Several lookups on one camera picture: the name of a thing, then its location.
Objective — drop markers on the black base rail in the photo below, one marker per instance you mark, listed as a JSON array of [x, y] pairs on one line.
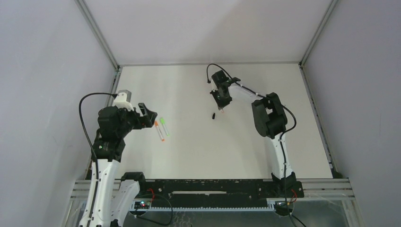
[[218, 194]]

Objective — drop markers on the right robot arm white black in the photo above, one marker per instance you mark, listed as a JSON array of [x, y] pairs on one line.
[[270, 122]]

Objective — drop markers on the white pen green end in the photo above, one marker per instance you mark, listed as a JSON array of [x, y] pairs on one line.
[[165, 129]]

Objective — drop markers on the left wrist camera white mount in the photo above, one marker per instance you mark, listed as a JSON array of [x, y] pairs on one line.
[[123, 100]]

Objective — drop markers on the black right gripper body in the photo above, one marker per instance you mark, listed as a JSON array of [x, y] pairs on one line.
[[222, 92]]

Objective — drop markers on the white pen peach end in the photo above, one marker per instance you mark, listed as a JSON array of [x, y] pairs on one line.
[[160, 133]]

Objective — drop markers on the small circuit board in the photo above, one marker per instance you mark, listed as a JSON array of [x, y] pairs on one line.
[[142, 205]]

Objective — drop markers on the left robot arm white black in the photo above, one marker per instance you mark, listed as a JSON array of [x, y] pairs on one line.
[[102, 209]]

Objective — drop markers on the aluminium frame profile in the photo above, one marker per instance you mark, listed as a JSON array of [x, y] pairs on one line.
[[108, 143]]

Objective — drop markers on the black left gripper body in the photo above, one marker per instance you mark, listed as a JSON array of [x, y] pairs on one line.
[[139, 115]]

